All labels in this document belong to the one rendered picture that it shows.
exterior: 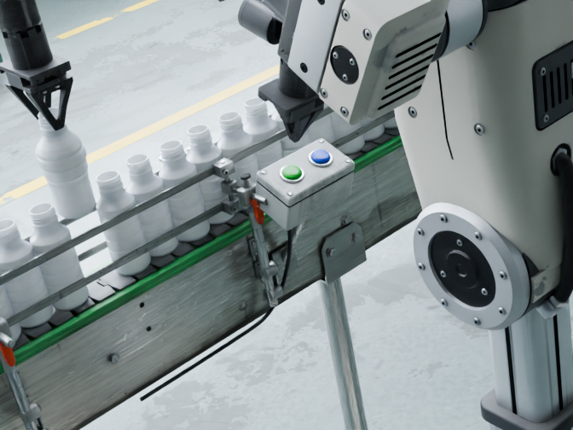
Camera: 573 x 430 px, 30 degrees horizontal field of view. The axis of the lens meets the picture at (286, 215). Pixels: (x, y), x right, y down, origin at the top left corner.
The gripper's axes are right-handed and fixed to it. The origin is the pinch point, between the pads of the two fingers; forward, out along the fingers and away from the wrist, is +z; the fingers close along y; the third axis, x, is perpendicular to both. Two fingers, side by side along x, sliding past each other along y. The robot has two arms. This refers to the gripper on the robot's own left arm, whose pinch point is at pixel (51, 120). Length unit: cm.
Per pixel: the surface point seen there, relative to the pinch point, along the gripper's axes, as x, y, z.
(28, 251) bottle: -10.5, 2.7, 15.8
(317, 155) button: 32.9, 17.9, 16.0
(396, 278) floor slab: 130, -79, 129
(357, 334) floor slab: 102, -68, 129
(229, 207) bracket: 22.3, 6.4, 23.6
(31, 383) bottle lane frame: -17.8, 6.2, 33.8
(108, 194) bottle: 4.4, 2.3, 13.6
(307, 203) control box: 27.4, 20.4, 21.2
